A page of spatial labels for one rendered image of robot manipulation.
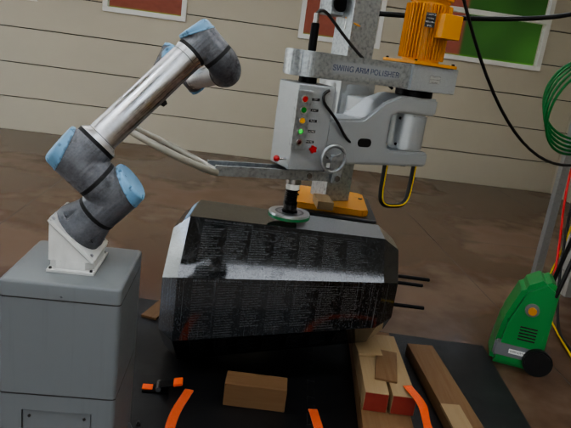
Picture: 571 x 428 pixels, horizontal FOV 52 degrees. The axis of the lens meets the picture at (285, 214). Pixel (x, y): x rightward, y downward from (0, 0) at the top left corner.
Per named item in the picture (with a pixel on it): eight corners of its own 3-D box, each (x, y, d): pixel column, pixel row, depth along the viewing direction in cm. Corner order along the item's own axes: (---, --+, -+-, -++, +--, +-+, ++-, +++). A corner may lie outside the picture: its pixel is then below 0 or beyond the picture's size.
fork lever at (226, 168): (324, 175, 317) (325, 166, 316) (342, 183, 300) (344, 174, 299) (203, 167, 285) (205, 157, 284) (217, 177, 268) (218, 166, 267)
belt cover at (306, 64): (422, 95, 334) (428, 65, 329) (452, 101, 312) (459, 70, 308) (272, 79, 290) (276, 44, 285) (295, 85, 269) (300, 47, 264)
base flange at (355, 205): (292, 189, 415) (293, 183, 413) (360, 199, 414) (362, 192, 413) (291, 206, 367) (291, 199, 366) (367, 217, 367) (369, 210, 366)
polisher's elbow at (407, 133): (379, 143, 326) (385, 109, 321) (405, 145, 336) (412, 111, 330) (400, 150, 310) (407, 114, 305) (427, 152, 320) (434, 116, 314)
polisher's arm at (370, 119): (400, 177, 341) (416, 92, 328) (425, 187, 322) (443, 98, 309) (289, 173, 308) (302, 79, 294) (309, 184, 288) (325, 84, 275)
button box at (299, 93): (302, 149, 283) (310, 90, 276) (305, 150, 281) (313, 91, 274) (287, 148, 280) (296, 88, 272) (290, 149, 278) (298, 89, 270)
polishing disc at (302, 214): (280, 205, 317) (281, 203, 316) (315, 214, 308) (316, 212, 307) (261, 212, 298) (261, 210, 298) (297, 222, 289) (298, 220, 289)
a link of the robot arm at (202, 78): (256, 70, 210) (207, 81, 272) (234, 43, 205) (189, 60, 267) (234, 92, 208) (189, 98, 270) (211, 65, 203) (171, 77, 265)
